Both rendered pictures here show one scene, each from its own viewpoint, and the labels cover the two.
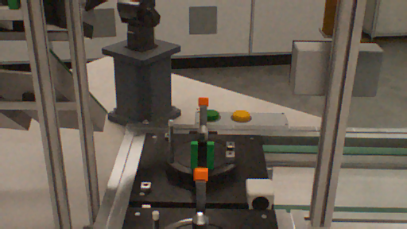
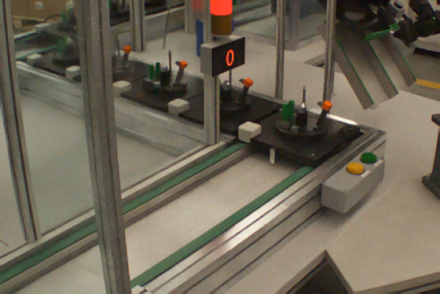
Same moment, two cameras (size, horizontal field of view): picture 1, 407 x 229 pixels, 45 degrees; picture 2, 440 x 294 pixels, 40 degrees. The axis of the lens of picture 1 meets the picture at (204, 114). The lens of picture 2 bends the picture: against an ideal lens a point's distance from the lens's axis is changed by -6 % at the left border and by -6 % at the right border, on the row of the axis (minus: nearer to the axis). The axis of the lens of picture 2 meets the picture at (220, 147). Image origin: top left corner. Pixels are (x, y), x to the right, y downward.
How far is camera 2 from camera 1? 206 cm
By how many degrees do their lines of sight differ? 108
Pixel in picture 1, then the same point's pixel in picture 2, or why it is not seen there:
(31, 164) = (408, 136)
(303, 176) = (269, 183)
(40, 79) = (280, 11)
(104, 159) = (394, 157)
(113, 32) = not seen: outside the picture
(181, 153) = (310, 119)
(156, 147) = (336, 126)
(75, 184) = not seen: hidden behind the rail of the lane
